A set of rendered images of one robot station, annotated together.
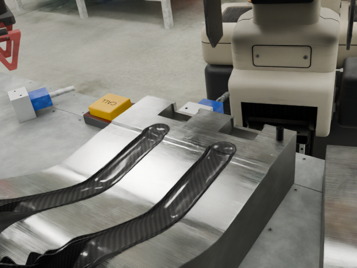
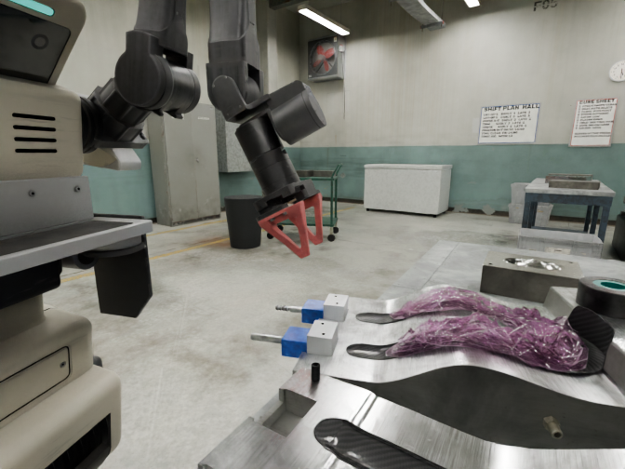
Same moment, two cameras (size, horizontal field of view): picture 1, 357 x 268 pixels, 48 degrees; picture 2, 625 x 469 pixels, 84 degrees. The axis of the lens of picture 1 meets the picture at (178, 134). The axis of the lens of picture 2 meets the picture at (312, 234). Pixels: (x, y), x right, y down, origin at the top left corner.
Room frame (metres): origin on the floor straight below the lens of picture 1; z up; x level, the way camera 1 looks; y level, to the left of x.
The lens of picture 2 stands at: (0.48, 0.20, 1.13)
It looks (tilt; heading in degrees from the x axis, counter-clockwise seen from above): 13 degrees down; 261
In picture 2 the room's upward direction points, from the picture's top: straight up
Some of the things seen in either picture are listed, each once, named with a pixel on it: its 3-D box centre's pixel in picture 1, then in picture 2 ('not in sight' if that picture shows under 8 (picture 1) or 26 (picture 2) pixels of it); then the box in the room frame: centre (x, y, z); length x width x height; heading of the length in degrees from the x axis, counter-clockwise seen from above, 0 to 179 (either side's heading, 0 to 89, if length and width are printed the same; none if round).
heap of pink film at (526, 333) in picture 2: not in sight; (480, 319); (0.17, -0.22, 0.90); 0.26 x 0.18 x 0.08; 157
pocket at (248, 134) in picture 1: (243, 139); (283, 425); (0.46, -0.09, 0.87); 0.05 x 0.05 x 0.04; 50
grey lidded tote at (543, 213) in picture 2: not in sight; (529, 213); (-4.00, -4.95, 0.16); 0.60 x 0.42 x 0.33; 133
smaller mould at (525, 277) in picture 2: not in sight; (528, 276); (-0.18, -0.52, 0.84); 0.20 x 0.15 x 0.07; 140
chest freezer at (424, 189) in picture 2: not in sight; (406, 188); (-2.45, -6.43, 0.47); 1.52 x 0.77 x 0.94; 136
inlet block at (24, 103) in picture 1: (44, 97); not in sight; (0.78, 0.27, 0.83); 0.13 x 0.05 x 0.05; 113
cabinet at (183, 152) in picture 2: not in sight; (187, 164); (1.64, -6.03, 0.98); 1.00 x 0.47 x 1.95; 46
